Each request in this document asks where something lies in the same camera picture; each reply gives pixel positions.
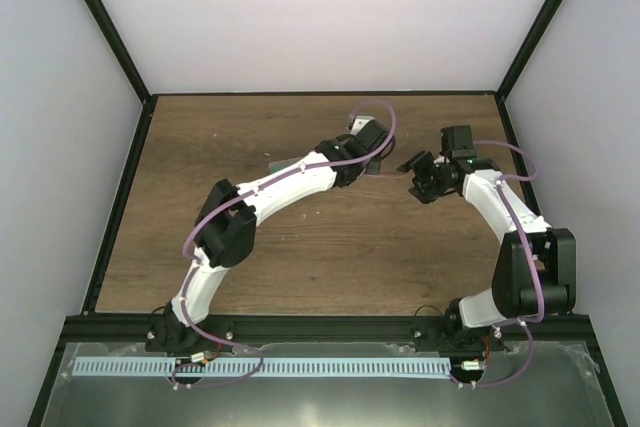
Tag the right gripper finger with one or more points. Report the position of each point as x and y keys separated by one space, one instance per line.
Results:
x=423 y=192
x=418 y=163

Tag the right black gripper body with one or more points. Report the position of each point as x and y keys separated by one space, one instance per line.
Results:
x=438 y=174

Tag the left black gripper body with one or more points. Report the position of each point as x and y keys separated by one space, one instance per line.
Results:
x=369 y=168

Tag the green glasses case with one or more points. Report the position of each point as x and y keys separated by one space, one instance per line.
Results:
x=279 y=165

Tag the red transparent sunglasses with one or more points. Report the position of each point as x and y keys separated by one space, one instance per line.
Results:
x=395 y=176

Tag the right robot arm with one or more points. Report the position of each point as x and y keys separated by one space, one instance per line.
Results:
x=535 y=272

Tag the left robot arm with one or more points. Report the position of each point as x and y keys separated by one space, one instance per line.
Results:
x=224 y=234

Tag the metal sheet panel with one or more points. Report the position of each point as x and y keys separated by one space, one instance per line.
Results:
x=541 y=384

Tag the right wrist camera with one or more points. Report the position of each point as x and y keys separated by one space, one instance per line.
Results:
x=457 y=143

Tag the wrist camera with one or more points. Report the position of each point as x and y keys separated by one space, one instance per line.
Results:
x=366 y=134
x=457 y=143

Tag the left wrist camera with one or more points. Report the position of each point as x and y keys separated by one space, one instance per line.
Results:
x=366 y=134

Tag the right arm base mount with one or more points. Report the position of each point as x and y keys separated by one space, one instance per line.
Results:
x=457 y=332

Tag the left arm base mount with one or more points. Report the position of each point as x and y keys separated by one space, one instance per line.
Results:
x=167 y=335

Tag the black right frame post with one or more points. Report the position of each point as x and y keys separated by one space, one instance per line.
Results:
x=537 y=30

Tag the black frame post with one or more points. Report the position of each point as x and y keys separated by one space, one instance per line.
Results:
x=537 y=30
x=117 y=46

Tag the black aluminium front rail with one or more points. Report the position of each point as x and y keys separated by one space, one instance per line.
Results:
x=256 y=330

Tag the black left frame post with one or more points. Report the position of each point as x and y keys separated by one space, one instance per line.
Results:
x=117 y=46

